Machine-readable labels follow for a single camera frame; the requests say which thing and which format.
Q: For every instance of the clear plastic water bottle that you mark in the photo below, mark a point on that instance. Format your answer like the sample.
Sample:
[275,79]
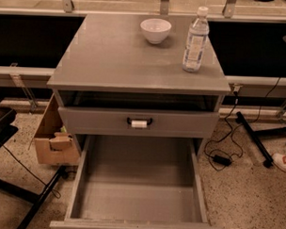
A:
[196,39]

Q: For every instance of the black stand leg right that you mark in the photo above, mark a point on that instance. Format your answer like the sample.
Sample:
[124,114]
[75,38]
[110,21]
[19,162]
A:
[255,135]

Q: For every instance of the black stand base left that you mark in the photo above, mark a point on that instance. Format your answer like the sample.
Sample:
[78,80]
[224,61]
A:
[7,130]

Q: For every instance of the grey top drawer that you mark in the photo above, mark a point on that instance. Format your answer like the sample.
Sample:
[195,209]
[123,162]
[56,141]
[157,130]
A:
[138,122]

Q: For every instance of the white red sneaker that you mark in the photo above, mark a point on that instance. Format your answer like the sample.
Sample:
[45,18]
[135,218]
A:
[280,161]

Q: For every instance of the brown cardboard box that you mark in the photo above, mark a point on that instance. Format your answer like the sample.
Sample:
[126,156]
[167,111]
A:
[54,145]

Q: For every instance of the white ceramic bowl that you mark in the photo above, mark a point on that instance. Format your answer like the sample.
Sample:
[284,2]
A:
[155,30]

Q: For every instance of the clear acrylic bracket left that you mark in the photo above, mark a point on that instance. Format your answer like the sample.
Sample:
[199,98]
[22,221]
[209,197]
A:
[19,83]

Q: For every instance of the grey drawer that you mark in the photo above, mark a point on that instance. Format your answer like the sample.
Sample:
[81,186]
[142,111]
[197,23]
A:
[138,122]
[136,183]

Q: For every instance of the grey drawer cabinet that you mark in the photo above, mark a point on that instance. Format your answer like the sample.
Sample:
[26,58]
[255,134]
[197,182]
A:
[109,64]

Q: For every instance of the black power adapter with cable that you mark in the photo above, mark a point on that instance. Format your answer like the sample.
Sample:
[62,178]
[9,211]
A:
[219,162]

